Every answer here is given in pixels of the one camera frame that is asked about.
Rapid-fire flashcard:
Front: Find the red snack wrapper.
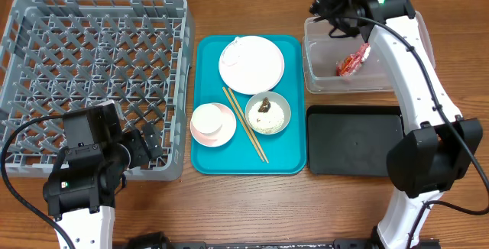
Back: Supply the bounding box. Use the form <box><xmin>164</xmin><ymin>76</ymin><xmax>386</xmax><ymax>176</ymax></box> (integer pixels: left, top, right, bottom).
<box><xmin>336</xmin><ymin>43</ymin><xmax>371</xmax><ymax>76</ymax></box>

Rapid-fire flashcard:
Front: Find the white plastic cup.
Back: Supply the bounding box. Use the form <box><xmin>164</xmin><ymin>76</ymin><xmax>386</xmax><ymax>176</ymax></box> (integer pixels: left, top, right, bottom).
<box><xmin>191</xmin><ymin>103</ymin><xmax>222</xmax><ymax>134</ymax></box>

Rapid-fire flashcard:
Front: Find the small pink plate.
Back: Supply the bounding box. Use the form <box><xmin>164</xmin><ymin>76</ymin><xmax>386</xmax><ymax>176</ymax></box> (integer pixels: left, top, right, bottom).
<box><xmin>190</xmin><ymin>102</ymin><xmax>236</xmax><ymax>147</ymax></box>

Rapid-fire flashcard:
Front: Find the wooden chopstick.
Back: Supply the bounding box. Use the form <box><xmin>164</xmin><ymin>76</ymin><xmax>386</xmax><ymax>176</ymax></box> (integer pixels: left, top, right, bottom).
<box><xmin>226</xmin><ymin>88</ymin><xmax>269</xmax><ymax>163</ymax></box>
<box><xmin>222</xmin><ymin>87</ymin><xmax>265</xmax><ymax>162</ymax></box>

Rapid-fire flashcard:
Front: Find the brown food scrap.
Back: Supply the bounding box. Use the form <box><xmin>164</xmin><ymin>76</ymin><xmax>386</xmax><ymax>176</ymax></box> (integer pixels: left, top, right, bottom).
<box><xmin>258</xmin><ymin>97</ymin><xmax>271</xmax><ymax>113</ymax></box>

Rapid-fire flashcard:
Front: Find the white rice pile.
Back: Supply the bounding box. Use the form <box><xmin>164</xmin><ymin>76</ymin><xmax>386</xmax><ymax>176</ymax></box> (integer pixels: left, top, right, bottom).
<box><xmin>248</xmin><ymin>100</ymin><xmax>285</xmax><ymax>134</ymax></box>

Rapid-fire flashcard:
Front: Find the grey round bowl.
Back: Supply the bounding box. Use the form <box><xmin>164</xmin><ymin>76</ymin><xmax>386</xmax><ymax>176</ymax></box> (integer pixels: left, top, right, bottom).
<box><xmin>245</xmin><ymin>92</ymin><xmax>292</xmax><ymax>135</ymax></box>

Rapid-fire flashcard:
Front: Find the clear plastic wrap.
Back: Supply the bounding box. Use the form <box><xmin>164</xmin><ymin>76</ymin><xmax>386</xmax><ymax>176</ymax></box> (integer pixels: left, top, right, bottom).
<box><xmin>219</xmin><ymin>37</ymin><xmax>243</xmax><ymax>66</ymax></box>

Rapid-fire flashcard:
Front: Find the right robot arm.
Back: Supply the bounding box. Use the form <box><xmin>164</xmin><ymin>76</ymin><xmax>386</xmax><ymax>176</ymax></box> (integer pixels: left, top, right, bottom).
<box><xmin>309</xmin><ymin>0</ymin><xmax>483</xmax><ymax>248</ymax></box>

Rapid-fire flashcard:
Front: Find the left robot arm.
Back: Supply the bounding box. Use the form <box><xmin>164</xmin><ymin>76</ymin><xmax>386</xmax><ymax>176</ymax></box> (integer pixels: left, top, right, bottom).
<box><xmin>43</xmin><ymin>101</ymin><xmax>164</xmax><ymax>248</ymax></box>

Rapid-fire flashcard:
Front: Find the clear plastic waste bin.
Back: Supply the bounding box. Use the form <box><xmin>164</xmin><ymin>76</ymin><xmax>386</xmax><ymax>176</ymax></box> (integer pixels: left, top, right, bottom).
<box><xmin>303</xmin><ymin>12</ymin><xmax>436</xmax><ymax>94</ymax></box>

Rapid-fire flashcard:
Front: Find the large white round plate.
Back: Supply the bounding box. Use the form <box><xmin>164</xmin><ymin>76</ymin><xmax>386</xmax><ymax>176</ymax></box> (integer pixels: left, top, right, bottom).
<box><xmin>219</xmin><ymin>35</ymin><xmax>285</xmax><ymax>95</ymax></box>

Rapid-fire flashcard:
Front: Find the grey plastic dish rack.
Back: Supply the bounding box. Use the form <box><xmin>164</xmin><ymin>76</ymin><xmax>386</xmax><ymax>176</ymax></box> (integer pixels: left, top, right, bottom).
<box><xmin>1</xmin><ymin>0</ymin><xmax>195</xmax><ymax>181</ymax></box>

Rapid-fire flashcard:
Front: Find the black plastic tray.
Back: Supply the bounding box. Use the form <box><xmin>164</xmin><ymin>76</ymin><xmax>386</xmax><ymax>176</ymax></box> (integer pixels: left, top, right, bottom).
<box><xmin>306</xmin><ymin>105</ymin><xmax>403</xmax><ymax>177</ymax></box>

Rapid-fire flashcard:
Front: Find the teal plastic serving tray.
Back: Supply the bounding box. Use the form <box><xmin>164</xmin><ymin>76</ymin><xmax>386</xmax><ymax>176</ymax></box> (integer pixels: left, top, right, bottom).
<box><xmin>190</xmin><ymin>34</ymin><xmax>306</xmax><ymax>175</ymax></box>

